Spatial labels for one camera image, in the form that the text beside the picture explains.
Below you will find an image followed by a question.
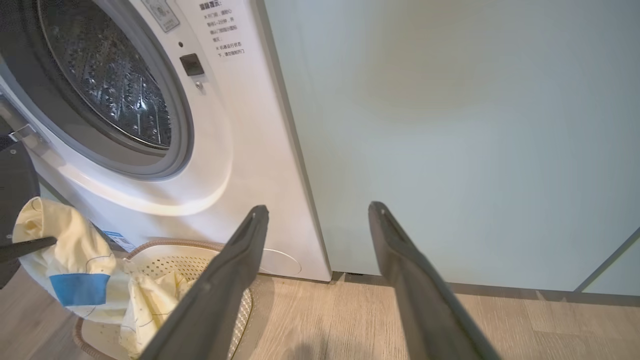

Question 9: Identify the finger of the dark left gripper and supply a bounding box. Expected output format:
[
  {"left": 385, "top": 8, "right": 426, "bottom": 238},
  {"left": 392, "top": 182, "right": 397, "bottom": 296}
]
[{"left": 0, "top": 236, "right": 59, "bottom": 265}]

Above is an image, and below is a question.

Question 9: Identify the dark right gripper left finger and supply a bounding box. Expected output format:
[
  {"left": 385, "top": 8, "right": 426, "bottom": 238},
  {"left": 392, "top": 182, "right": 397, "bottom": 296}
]
[{"left": 139, "top": 204, "right": 271, "bottom": 360}]

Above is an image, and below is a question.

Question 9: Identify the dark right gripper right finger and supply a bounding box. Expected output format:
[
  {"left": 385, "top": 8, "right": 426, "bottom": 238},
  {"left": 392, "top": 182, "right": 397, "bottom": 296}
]
[{"left": 368, "top": 201, "right": 502, "bottom": 360}]

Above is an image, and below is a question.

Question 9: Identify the yellow garment with blue cuffs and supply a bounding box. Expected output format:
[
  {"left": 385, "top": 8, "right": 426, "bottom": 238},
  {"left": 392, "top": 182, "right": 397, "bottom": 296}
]
[{"left": 12, "top": 196, "right": 198, "bottom": 359}]

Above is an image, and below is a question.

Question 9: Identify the dark round washing machine door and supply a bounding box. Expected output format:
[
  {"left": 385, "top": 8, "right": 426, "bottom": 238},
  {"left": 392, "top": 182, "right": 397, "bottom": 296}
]
[{"left": 0, "top": 114, "right": 42, "bottom": 291}]

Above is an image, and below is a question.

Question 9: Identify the cream perforated laundry basket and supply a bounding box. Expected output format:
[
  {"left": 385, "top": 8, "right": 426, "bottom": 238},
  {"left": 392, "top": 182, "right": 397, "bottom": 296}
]
[{"left": 72, "top": 239, "right": 254, "bottom": 360}]

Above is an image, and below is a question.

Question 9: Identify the white washing machine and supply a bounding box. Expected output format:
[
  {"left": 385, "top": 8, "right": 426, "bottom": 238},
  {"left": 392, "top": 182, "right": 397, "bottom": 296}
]
[{"left": 0, "top": 0, "right": 334, "bottom": 284}]

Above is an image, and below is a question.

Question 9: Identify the steel washing machine drum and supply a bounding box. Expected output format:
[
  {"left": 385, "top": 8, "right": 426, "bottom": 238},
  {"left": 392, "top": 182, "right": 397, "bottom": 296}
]
[{"left": 37, "top": 0, "right": 173, "bottom": 151}]

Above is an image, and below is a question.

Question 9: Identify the blue energy label sticker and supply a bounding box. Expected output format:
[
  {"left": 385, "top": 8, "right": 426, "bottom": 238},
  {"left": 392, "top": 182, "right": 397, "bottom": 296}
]
[{"left": 101, "top": 229, "right": 137, "bottom": 254}]

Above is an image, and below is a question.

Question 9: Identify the pale green plain cabinet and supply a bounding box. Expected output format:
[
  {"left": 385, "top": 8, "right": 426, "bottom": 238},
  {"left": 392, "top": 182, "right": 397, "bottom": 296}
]
[{"left": 256, "top": 0, "right": 640, "bottom": 307}]

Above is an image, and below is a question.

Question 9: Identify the grey instruction sticker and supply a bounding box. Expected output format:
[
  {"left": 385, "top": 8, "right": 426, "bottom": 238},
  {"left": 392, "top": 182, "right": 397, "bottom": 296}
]
[{"left": 141, "top": 0, "right": 181, "bottom": 34}]

